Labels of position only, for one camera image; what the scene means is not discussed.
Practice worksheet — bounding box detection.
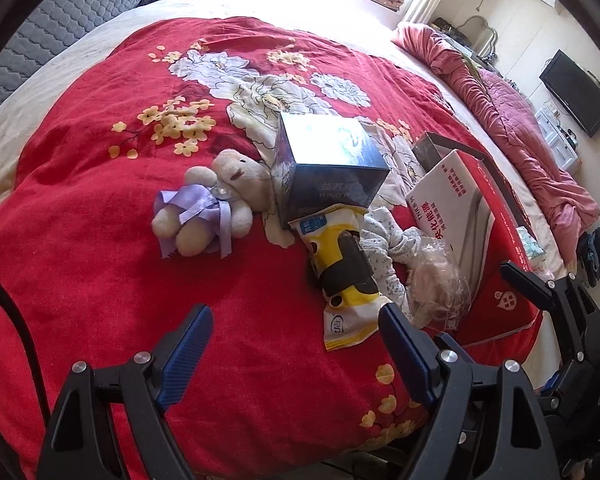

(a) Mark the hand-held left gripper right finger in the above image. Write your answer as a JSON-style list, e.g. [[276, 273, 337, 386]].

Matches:
[[377, 303, 556, 480]]

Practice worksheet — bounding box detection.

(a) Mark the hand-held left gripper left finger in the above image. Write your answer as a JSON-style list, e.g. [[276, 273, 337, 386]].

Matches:
[[36, 303, 216, 480]]

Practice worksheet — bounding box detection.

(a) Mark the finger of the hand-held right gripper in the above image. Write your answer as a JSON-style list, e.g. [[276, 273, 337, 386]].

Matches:
[[500, 261, 600, 366], [432, 331, 481, 367]]

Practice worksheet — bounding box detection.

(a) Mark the tissue pack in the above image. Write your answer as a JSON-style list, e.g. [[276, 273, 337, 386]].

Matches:
[[515, 226, 548, 268]]

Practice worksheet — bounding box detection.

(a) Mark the red carton box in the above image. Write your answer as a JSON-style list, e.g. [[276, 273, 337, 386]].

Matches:
[[405, 131, 548, 348]]

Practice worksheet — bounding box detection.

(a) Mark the clear plastic bag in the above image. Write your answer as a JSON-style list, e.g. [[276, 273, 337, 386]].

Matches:
[[407, 237, 473, 333]]

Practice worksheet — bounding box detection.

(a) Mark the black bag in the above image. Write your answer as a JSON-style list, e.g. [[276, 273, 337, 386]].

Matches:
[[577, 226, 600, 288]]

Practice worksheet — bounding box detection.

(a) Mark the white floral baby garment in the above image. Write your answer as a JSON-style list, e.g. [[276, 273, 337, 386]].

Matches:
[[360, 207, 426, 321]]

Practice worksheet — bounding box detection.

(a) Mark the red floral blanket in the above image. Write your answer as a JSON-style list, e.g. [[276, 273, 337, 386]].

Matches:
[[0, 16, 546, 480]]

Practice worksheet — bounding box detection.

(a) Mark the yellow and white package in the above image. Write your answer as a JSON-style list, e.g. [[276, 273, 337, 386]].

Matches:
[[292, 205, 388, 352]]

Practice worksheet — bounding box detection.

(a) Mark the white plastic drawer cabinet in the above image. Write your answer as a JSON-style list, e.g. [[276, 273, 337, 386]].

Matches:
[[535, 100, 583, 172]]

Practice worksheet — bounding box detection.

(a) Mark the pink quilt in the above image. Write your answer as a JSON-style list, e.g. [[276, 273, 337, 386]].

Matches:
[[391, 22, 600, 234]]

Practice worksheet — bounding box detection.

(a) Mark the teddy bear with purple ribbon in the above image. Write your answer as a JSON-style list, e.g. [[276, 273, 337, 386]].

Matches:
[[151, 149, 273, 260]]

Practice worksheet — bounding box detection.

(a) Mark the black television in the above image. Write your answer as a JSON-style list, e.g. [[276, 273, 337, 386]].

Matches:
[[539, 50, 600, 138]]

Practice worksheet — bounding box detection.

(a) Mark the dark blue box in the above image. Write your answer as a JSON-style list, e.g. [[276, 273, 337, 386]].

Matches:
[[272, 112, 391, 231]]

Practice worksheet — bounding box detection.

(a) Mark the metal rack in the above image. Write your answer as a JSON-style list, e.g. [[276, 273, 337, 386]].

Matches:
[[430, 15, 501, 64]]

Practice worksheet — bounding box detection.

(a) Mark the cream bed sheet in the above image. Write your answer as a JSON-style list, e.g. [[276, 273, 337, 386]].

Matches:
[[0, 0, 481, 196]]

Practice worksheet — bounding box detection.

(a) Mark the grey quilted headboard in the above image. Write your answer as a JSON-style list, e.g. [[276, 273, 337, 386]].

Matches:
[[0, 0, 171, 126]]

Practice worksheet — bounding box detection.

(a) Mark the black cable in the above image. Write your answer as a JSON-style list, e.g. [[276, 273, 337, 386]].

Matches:
[[0, 262, 51, 426]]

